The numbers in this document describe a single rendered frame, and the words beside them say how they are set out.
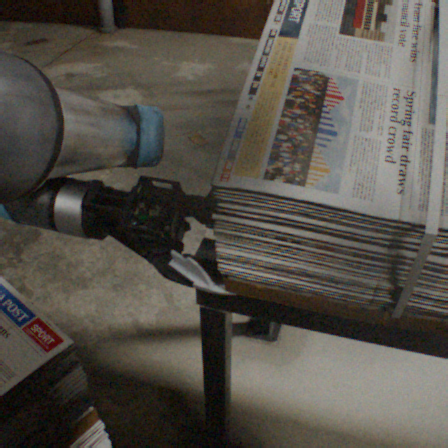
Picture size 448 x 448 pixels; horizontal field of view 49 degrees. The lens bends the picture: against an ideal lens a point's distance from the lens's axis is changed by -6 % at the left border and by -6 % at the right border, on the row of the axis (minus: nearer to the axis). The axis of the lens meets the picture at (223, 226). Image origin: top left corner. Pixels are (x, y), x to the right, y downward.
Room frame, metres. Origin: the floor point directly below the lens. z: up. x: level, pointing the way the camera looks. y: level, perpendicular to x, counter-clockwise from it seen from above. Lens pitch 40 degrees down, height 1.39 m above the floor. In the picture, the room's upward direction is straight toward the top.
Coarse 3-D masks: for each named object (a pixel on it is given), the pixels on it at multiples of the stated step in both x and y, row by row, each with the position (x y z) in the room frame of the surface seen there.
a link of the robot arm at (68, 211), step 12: (72, 180) 0.55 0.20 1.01; (60, 192) 0.52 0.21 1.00; (72, 192) 0.52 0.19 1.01; (84, 192) 0.52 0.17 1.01; (60, 204) 0.51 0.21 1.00; (72, 204) 0.51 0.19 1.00; (60, 216) 0.50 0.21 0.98; (72, 216) 0.50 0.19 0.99; (60, 228) 0.50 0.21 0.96; (72, 228) 0.49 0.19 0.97; (84, 228) 0.49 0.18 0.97
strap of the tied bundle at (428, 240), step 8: (424, 240) 0.29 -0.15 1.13; (432, 240) 0.28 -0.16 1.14; (424, 248) 0.29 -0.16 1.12; (416, 256) 0.30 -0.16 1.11; (424, 256) 0.29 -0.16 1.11; (416, 264) 0.30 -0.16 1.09; (416, 272) 0.30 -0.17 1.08; (408, 280) 0.31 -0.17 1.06; (416, 280) 0.31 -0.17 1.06; (408, 288) 0.32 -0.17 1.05; (400, 296) 0.33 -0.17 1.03; (408, 296) 0.32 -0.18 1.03; (400, 304) 0.33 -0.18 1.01; (400, 312) 0.34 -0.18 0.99
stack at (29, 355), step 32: (0, 288) 0.52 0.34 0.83; (0, 320) 0.45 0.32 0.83; (32, 320) 0.46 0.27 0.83; (0, 352) 0.40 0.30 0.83; (32, 352) 0.40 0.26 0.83; (64, 352) 0.41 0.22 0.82; (0, 384) 0.35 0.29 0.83; (32, 384) 0.36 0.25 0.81; (64, 384) 0.40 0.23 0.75; (0, 416) 0.32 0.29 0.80; (32, 416) 0.35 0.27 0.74; (64, 416) 0.38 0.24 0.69
